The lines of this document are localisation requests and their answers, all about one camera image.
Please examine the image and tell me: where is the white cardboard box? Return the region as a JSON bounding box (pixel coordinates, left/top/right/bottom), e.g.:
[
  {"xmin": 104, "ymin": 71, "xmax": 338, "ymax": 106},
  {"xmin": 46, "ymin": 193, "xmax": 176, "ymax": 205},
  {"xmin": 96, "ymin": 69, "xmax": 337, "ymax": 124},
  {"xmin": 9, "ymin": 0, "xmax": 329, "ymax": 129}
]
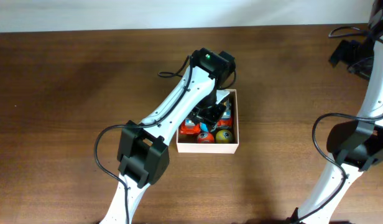
[{"xmin": 175, "ymin": 89, "xmax": 239, "ymax": 154}]

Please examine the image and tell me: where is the yellow face ball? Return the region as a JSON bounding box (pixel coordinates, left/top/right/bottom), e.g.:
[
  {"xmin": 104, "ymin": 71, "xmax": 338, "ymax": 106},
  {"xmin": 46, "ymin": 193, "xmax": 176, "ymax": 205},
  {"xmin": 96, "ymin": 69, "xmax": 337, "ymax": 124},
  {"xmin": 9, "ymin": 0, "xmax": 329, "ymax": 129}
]
[{"xmin": 215, "ymin": 129, "xmax": 234, "ymax": 144}]

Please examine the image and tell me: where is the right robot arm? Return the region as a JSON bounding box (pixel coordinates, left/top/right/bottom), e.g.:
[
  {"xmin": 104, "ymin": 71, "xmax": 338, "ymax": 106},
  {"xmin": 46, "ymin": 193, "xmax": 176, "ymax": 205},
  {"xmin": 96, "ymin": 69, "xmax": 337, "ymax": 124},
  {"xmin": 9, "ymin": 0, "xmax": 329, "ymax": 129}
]
[{"xmin": 287, "ymin": 0, "xmax": 383, "ymax": 223}]

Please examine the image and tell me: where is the orange face ball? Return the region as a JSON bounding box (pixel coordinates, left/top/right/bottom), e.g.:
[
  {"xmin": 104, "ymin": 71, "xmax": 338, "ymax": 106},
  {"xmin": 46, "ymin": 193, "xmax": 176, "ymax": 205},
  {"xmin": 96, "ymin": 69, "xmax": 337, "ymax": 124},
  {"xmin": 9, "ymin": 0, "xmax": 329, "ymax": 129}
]
[{"xmin": 196, "ymin": 132, "xmax": 215, "ymax": 144}]

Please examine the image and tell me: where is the red toy truck yellow ladder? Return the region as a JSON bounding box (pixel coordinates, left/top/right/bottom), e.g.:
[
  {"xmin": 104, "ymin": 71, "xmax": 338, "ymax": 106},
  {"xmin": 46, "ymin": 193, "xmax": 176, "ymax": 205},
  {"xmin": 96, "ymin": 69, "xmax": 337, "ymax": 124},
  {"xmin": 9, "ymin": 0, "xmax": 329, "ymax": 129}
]
[{"xmin": 217, "ymin": 100, "xmax": 233, "ymax": 129}]

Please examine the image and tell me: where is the red toy fire truck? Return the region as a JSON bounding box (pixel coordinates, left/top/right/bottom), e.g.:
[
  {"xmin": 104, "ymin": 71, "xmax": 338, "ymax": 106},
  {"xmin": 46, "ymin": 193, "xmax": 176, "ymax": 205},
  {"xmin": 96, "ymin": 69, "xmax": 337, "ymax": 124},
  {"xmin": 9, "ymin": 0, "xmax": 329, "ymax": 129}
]
[{"xmin": 179, "ymin": 118, "xmax": 201, "ymax": 135}]

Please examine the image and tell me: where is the blue face ball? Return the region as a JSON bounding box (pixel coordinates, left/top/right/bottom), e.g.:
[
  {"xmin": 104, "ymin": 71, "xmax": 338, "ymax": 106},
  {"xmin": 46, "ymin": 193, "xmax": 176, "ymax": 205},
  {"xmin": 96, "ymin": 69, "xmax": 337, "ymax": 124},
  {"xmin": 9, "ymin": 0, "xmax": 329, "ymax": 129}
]
[{"xmin": 200, "ymin": 123, "xmax": 210, "ymax": 132}]

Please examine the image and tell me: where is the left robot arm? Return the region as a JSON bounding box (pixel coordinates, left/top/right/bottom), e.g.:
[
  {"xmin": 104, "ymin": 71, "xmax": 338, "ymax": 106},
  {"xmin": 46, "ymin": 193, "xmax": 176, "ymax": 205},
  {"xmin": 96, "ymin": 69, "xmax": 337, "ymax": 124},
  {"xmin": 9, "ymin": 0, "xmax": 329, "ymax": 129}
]
[{"xmin": 97, "ymin": 48, "xmax": 236, "ymax": 224}]

